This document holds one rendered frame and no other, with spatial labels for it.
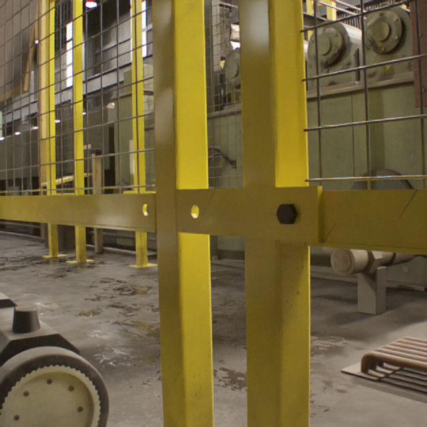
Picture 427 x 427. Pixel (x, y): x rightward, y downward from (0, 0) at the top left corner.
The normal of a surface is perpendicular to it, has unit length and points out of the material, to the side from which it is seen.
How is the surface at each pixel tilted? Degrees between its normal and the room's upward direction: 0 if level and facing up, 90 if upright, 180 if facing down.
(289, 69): 90
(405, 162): 90
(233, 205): 90
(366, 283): 90
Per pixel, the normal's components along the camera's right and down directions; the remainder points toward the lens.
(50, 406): 0.55, 0.01
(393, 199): -0.77, 0.04
